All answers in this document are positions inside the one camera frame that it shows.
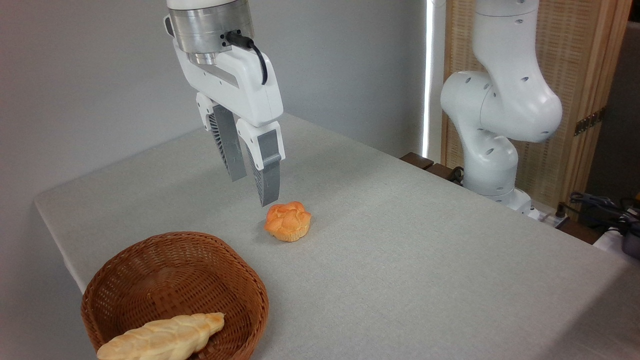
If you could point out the grey tablecloth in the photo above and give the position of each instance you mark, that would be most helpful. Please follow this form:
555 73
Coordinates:
400 250

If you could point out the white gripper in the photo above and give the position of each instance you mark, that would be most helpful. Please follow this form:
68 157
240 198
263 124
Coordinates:
240 85

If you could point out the metal screen hinge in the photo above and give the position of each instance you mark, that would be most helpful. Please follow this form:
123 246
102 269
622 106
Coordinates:
590 121

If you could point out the long braided pale bread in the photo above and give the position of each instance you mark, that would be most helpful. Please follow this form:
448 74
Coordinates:
160 337

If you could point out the wooden rattan folding screen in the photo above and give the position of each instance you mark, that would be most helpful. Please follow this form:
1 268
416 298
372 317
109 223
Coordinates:
575 50

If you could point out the round orange bread bun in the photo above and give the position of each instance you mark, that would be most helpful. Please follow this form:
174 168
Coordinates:
287 222

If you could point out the dark brown wooden block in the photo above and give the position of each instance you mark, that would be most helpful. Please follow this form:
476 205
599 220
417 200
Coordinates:
416 160
440 171

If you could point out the brown wicker basket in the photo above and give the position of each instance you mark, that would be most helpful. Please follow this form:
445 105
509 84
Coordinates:
165 280

